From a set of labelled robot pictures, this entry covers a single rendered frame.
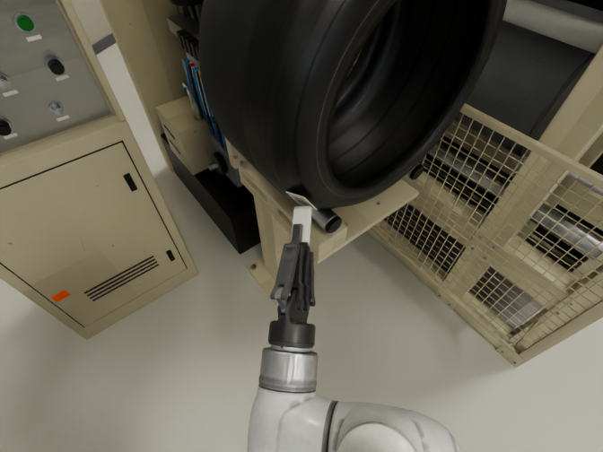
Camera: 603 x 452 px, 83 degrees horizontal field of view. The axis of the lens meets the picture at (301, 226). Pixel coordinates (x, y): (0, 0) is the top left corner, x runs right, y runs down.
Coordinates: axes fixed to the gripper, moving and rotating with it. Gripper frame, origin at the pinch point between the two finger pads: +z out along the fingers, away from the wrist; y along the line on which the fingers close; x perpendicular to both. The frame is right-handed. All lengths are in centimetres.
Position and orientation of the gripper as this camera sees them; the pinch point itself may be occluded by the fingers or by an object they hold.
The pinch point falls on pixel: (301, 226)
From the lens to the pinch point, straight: 60.0
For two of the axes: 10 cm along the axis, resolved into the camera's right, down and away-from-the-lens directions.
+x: 9.1, -0.4, -4.1
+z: 0.8, -9.6, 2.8
